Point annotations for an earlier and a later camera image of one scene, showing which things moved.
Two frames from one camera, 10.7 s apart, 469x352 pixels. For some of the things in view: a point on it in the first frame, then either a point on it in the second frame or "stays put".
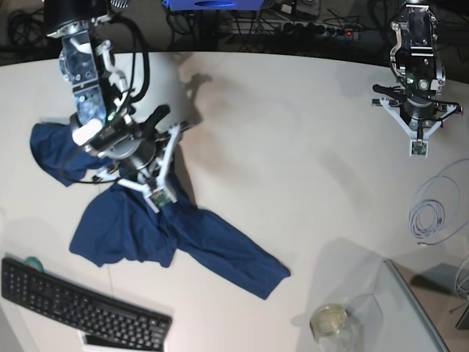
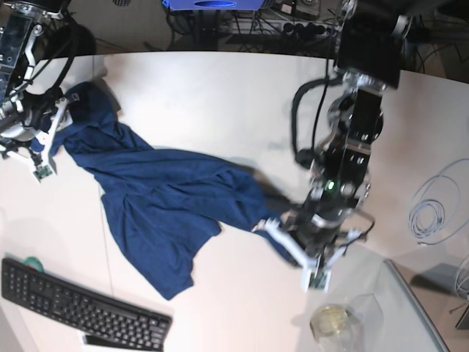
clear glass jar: [355, 327] stays put
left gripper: [127, 143] to [23, 117]
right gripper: [419, 115] to [318, 221]
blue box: [214, 5] stays put
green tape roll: [34, 262] stays put
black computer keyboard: [94, 312] stays put
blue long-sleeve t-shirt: [118, 222] to [162, 204]
